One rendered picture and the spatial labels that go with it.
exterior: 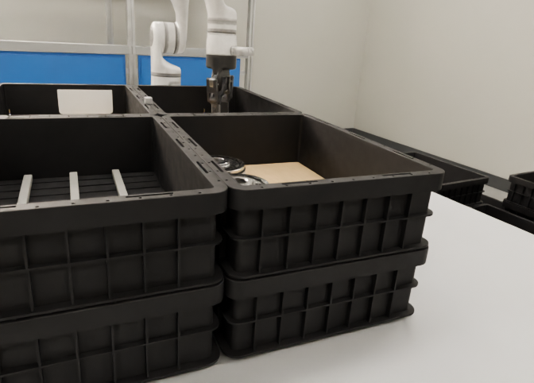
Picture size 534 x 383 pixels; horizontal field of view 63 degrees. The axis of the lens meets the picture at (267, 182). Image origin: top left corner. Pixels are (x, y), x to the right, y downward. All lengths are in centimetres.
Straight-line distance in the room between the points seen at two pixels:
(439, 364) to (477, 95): 353
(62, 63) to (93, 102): 172
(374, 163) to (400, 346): 27
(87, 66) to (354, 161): 235
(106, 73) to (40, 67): 36
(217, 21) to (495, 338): 85
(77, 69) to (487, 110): 306
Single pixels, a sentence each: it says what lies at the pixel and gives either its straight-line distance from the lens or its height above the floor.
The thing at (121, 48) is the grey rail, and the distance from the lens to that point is 295.
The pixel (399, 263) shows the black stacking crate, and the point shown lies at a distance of 62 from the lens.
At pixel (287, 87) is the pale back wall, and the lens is 448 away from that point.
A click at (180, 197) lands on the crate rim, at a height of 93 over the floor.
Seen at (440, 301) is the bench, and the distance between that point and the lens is 77.
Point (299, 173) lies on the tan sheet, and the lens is 85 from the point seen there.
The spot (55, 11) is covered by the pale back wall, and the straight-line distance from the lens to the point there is 377.
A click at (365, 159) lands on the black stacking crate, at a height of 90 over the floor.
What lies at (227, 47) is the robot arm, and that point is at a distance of 109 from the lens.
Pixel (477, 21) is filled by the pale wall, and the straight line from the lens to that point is 413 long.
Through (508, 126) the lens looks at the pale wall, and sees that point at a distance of 391.
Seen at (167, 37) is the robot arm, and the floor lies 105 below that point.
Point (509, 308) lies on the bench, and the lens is 81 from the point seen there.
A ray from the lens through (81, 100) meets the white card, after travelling 119.
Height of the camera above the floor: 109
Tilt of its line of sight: 19 degrees down
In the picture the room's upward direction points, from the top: 4 degrees clockwise
